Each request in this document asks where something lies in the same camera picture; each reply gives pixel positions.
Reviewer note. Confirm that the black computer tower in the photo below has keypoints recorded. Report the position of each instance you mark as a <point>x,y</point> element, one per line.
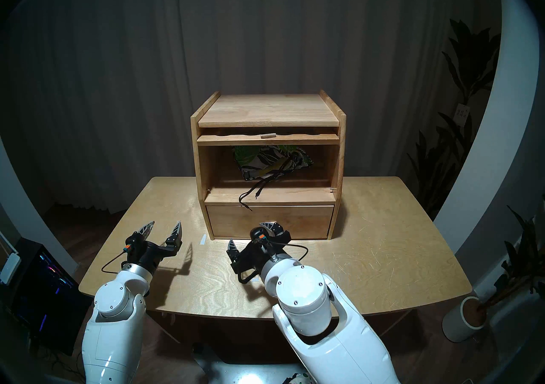
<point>47,298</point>

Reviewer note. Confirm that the white plant pot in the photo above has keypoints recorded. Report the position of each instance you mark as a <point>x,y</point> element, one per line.
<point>457,323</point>

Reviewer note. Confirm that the grey curtain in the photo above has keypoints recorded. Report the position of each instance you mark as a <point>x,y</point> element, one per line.
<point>170,68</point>

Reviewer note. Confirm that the small potted plant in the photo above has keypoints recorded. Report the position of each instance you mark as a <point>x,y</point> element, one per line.
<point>521,259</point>

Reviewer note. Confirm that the wooden cabinet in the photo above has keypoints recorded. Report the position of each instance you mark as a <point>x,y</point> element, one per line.
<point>268,111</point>

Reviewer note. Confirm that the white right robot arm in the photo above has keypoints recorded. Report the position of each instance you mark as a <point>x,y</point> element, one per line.
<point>323,315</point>

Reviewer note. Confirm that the white paper plant tag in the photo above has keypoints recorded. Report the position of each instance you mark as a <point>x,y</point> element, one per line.
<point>462,112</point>

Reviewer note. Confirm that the shallow wooden pull-out tray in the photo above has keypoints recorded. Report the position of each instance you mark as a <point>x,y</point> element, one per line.
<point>230,139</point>

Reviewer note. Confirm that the white box device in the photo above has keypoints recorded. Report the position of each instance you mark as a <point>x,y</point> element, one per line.
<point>9,266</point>

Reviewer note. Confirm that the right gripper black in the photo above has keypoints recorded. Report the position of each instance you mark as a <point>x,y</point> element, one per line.
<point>259,251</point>

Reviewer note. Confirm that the tall dark leafy plant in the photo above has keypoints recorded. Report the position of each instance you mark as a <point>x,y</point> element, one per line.
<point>468,68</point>

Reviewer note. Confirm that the deep wooden drawer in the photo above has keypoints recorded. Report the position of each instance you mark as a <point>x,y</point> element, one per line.
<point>306,219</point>

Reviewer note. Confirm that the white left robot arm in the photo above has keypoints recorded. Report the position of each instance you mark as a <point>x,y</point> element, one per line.
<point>110,328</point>

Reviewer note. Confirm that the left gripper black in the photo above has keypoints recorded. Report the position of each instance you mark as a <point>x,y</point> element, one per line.
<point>147,255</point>

